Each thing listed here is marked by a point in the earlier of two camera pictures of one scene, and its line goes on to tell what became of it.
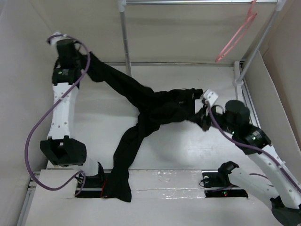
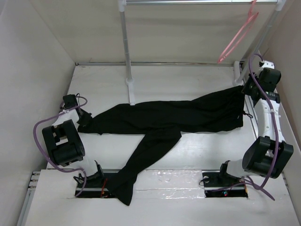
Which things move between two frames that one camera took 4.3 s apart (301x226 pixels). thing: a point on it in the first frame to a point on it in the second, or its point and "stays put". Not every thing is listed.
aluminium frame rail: x=175 y=64 stays put
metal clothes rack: x=241 y=66 stays put
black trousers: x=155 y=107 to x=219 y=110
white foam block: x=166 y=183 stays put
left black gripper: x=84 y=59 to x=87 y=119
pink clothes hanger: x=241 y=35 stays put
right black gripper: x=201 y=117 to x=245 y=89
